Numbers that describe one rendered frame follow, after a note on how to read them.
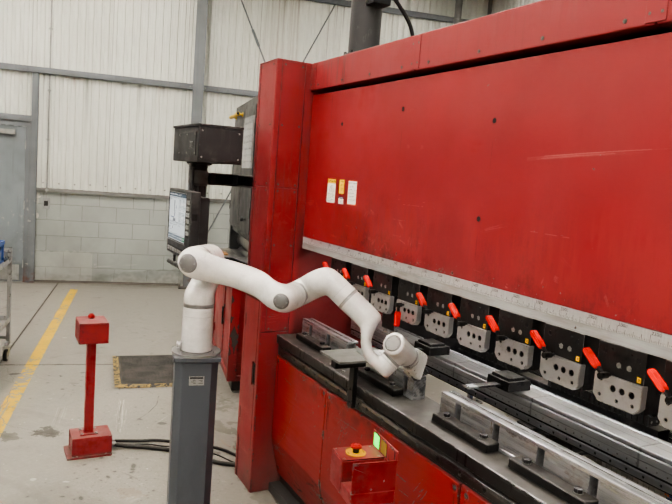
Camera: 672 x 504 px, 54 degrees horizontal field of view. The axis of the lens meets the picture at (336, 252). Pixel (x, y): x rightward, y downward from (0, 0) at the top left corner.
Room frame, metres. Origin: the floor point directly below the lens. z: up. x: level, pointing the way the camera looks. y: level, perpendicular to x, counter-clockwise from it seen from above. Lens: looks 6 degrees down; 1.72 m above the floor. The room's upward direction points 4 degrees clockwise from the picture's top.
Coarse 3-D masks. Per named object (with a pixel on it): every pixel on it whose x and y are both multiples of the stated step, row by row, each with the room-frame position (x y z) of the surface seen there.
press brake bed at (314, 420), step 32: (288, 352) 3.30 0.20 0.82; (288, 384) 3.27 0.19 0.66; (320, 384) 2.97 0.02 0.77; (288, 416) 3.25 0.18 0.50; (320, 416) 2.94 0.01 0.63; (352, 416) 2.68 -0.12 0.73; (384, 416) 2.48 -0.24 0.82; (288, 448) 3.22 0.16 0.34; (320, 448) 2.92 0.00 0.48; (416, 448) 2.27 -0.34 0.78; (288, 480) 3.30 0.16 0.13; (320, 480) 2.89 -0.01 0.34; (416, 480) 2.25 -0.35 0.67; (448, 480) 2.10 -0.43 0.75; (480, 480) 1.97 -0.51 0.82
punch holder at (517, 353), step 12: (504, 312) 2.09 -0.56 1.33; (504, 324) 2.09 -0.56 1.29; (516, 324) 2.04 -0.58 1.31; (528, 324) 1.99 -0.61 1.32; (540, 324) 2.00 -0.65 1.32; (516, 336) 2.03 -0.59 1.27; (528, 336) 1.99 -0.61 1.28; (504, 348) 2.07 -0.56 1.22; (516, 348) 2.03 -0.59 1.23; (528, 348) 1.98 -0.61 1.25; (504, 360) 2.07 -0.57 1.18; (516, 360) 2.02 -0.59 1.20; (528, 360) 1.98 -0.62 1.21
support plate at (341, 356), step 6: (354, 348) 2.77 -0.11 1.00; (360, 348) 2.78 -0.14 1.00; (324, 354) 2.66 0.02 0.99; (330, 354) 2.65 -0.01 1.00; (336, 354) 2.65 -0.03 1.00; (342, 354) 2.66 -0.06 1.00; (348, 354) 2.67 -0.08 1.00; (354, 354) 2.68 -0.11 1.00; (360, 354) 2.68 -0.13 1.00; (336, 360) 2.57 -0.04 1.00; (342, 360) 2.57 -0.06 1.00; (348, 360) 2.58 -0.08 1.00; (354, 360) 2.58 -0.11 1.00; (360, 360) 2.59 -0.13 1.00
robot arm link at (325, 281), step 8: (312, 272) 2.39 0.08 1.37; (320, 272) 2.37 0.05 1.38; (328, 272) 2.36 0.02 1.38; (336, 272) 2.38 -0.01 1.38; (296, 280) 2.49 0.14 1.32; (304, 280) 2.44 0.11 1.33; (312, 280) 2.37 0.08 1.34; (320, 280) 2.36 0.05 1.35; (328, 280) 2.35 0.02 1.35; (336, 280) 2.35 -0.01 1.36; (344, 280) 2.36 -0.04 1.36; (304, 288) 2.45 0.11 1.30; (312, 288) 2.38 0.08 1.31; (320, 288) 2.36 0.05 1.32; (328, 288) 2.35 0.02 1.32; (336, 288) 2.34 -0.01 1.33; (344, 288) 2.34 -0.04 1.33; (352, 288) 2.36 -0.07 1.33; (312, 296) 2.44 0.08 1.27; (320, 296) 2.40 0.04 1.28; (328, 296) 2.37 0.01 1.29; (336, 296) 2.34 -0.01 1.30; (344, 296) 2.33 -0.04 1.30; (304, 304) 2.47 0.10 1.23; (336, 304) 2.36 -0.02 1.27
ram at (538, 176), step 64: (512, 64) 2.17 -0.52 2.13; (576, 64) 1.93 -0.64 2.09; (640, 64) 1.74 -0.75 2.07; (320, 128) 3.38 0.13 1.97; (384, 128) 2.83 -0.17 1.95; (448, 128) 2.44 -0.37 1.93; (512, 128) 2.14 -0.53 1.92; (576, 128) 1.91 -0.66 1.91; (640, 128) 1.72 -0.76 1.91; (320, 192) 3.33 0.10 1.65; (384, 192) 2.79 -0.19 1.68; (448, 192) 2.41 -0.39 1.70; (512, 192) 2.11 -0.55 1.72; (576, 192) 1.88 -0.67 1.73; (640, 192) 1.70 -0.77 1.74; (384, 256) 2.76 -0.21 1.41; (448, 256) 2.37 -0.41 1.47; (512, 256) 2.09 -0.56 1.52; (576, 256) 1.86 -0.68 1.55; (640, 256) 1.68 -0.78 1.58; (640, 320) 1.66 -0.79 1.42
